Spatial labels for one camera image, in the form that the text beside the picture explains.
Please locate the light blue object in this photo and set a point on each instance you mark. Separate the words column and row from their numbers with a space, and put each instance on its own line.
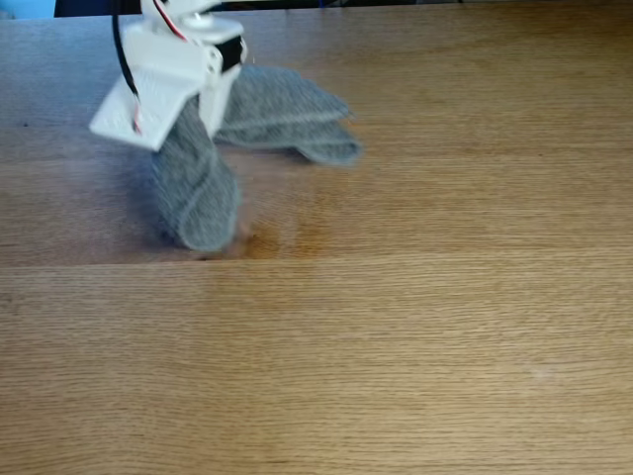
column 25, row 7

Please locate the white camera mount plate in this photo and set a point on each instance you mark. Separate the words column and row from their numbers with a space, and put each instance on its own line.
column 143, row 114

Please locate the grey microfibre cloth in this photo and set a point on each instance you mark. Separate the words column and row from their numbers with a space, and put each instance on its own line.
column 198, row 198

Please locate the black background panel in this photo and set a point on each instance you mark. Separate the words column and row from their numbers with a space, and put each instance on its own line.
column 94, row 6

